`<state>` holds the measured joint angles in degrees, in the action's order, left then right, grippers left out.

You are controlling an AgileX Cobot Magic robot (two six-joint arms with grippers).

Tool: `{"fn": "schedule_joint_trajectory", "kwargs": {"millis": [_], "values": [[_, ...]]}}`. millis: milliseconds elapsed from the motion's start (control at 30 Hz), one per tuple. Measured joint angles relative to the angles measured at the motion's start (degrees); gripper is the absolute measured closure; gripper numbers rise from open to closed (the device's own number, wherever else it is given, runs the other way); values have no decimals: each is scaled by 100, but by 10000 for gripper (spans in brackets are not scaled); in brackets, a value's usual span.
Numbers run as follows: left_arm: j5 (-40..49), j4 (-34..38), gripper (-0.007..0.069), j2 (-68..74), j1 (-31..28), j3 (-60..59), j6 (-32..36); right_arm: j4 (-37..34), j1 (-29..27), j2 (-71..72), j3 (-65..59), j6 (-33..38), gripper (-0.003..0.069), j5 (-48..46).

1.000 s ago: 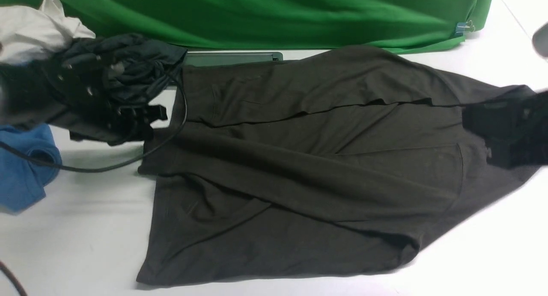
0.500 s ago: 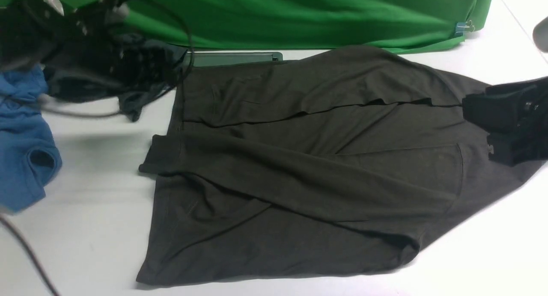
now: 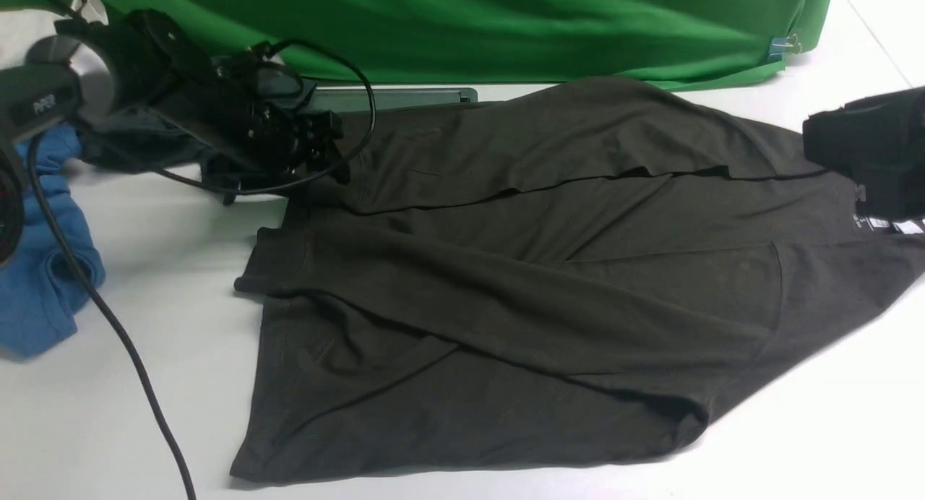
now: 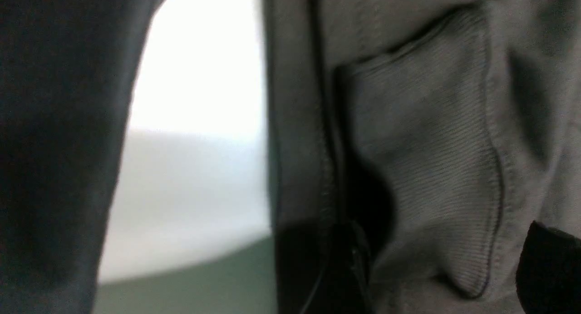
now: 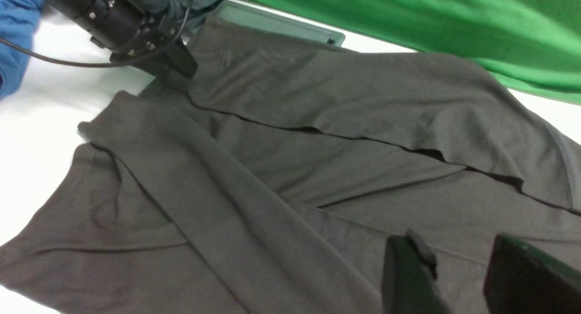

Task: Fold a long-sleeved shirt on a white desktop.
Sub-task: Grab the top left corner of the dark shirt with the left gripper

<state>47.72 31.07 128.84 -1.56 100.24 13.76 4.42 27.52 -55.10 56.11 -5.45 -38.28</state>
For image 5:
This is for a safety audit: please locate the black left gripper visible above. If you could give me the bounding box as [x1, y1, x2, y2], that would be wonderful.
[43, 0, 198, 79]

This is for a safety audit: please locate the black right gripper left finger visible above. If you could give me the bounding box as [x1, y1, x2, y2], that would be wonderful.
[381, 230, 452, 314]

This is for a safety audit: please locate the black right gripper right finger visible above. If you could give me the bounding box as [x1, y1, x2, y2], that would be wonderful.
[483, 234, 581, 314]

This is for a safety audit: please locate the gray long sleeve shirt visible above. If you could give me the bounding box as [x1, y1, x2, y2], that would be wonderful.
[1, 18, 580, 314]

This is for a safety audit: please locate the blue t-shirt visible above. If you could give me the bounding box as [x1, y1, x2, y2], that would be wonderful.
[0, 0, 43, 99]

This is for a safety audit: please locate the dark teal crumpled garment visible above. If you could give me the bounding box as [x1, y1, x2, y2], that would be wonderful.
[137, 0, 224, 34]

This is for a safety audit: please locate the green backdrop cloth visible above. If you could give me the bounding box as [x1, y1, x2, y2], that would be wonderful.
[252, 0, 581, 104]

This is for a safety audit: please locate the metal table cable hatch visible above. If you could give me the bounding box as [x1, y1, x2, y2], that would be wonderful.
[215, 0, 346, 47]

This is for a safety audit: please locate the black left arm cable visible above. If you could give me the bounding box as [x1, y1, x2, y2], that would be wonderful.
[0, 0, 196, 69]

